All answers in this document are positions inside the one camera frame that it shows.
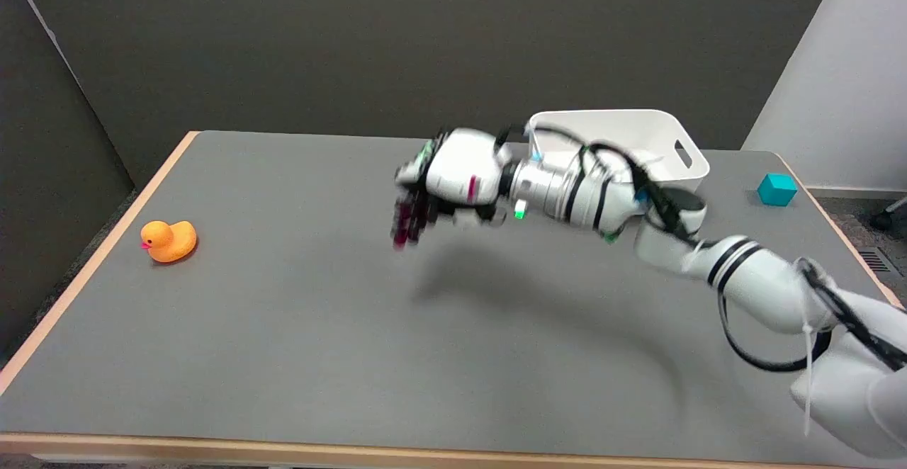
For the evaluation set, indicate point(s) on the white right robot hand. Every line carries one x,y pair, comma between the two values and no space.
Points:
460,168

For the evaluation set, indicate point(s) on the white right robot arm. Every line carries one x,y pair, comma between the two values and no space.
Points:
744,270

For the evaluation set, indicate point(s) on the white plastic box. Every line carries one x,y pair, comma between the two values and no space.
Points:
638,139

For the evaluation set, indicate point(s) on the orange rubber duck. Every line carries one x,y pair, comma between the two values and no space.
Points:
169,240

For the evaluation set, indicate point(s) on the teal cube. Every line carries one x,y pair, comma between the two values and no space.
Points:
776,189

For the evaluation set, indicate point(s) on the floor vent grille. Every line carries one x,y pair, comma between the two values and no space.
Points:
877,261

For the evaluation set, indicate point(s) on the black chair base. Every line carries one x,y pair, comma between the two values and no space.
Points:
889,215

